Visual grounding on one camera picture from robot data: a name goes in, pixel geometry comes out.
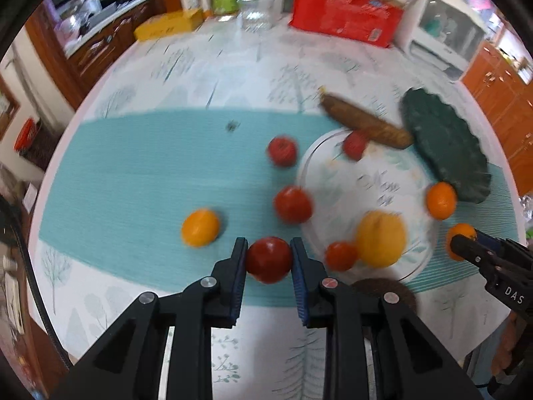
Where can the left wooden kitchen counter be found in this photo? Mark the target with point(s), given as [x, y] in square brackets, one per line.
[77, 41]

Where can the red lychee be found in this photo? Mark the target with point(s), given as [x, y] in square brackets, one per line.
[282, 151]
[354, 145]

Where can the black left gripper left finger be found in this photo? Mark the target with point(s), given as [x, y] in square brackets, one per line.
[154, 334]

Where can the yellow cardboard box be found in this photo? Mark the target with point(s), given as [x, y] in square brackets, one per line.
[160, 26]

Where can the orange mandarin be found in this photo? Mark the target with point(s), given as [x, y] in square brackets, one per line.
[459, 229]

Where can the large yellow orange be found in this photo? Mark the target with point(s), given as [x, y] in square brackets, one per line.
[380, 238]

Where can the red cherry tomato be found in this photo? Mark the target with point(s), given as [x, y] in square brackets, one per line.
[293, 205]

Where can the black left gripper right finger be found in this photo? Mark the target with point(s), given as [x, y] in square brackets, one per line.
[375, 346]

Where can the dark brown avocado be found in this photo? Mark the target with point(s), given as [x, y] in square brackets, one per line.
[378, 287]

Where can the small red tomato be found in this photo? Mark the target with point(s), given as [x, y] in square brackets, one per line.
[340, 256]

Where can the brown overripe banana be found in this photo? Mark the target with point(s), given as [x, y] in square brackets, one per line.
[357, 118]

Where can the red packaged jar box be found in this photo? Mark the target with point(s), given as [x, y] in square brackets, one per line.
[371, 21]

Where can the small orange kumquat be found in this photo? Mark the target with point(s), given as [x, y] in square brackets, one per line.
[201, 228]

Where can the dark green scalloped plate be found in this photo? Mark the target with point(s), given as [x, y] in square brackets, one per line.
[445, 141]

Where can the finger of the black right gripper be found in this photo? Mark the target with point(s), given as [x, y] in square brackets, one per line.
[491, 243]
[473, 252]

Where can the small orange tangerine with stem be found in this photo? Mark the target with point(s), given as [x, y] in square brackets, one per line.
[441, 200]

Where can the brown wooden cabinets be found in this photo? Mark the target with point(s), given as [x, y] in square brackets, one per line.
[506, 101]

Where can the round white printed placemat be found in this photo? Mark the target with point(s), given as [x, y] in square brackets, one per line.
[343, 191]

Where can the clear glass jar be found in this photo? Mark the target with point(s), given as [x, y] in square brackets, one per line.
[254, 16]

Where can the white countertop sterilizer appliance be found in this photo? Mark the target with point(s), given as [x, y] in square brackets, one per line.
[442, 34]

